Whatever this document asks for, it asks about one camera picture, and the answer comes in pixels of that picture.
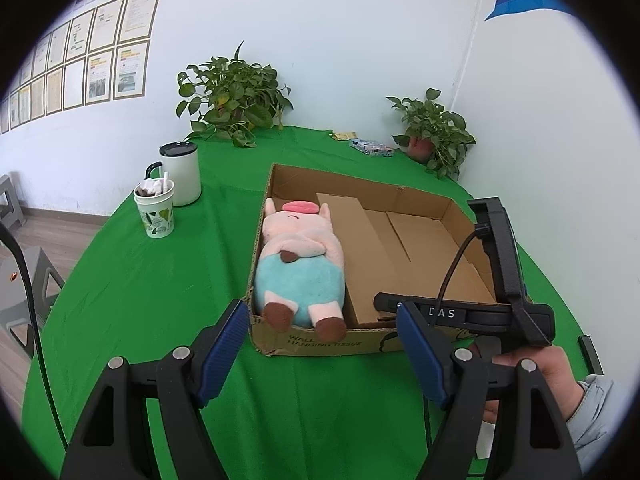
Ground grey right sleeve forearm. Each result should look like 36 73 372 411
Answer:
567 375 630 474

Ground person's right hand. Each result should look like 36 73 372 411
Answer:
492 346 585 422

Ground cardboard tray box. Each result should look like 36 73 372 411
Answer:
250 164 474 356

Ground brown cardboard divider box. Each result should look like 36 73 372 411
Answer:
317 193 398 328

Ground grey metal stool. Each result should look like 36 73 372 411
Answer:
1 176 65 359

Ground green tablecloth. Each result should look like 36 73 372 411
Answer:
19 124 591 480

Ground small potted plant red pot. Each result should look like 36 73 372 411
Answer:
386 88 476 180

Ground pink pig plush toy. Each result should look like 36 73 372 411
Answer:
254 197 347 344

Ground colourful tissue packet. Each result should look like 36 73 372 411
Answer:
349 138 395 157

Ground green patterned paper cup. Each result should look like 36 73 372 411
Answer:
134 178 175 240

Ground yellow card packet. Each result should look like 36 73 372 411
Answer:
330 131 357 142

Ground white thermos mug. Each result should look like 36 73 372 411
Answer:
145 141 202 207

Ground large potted plant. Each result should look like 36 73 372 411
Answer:
176 49 294 148

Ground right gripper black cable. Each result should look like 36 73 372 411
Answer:
422 226 490 441

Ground black cable left side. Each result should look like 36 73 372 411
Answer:
0 219 68 453

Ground framed certificates on wall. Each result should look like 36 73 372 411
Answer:
1 0 160 134

